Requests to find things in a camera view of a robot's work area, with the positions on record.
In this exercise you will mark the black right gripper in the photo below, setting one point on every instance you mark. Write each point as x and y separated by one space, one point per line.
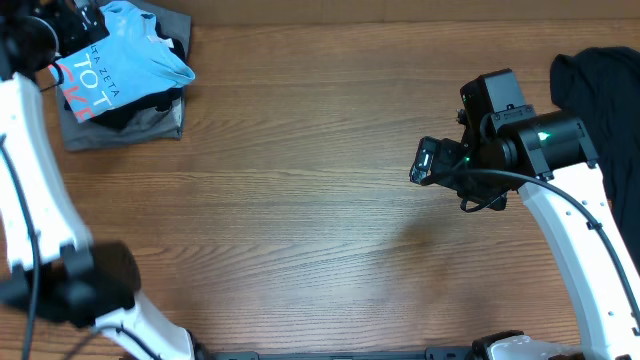
494 193

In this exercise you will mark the light blue printed t-shirt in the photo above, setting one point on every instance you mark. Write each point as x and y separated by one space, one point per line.
120 65

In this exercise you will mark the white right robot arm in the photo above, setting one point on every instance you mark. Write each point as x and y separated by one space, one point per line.
551 163

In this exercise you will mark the crumpled black shirt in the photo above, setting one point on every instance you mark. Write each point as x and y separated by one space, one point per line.
601 86

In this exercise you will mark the folded grey garment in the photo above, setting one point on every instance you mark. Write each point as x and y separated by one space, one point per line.
135 130

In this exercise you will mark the folded black garment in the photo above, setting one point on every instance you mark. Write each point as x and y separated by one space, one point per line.
130 112

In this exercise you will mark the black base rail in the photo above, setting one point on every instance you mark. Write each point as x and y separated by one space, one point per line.
430 353

